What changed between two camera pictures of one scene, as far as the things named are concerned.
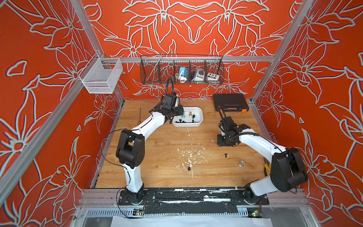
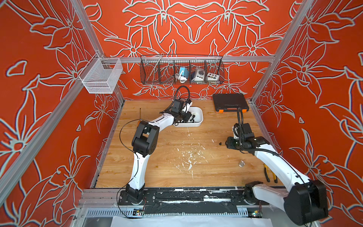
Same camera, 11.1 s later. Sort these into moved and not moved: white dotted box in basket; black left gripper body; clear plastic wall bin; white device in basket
Moved: black left gripper body
Not moved: white dotted box in basket; white device in basket; clear plastic wall bin
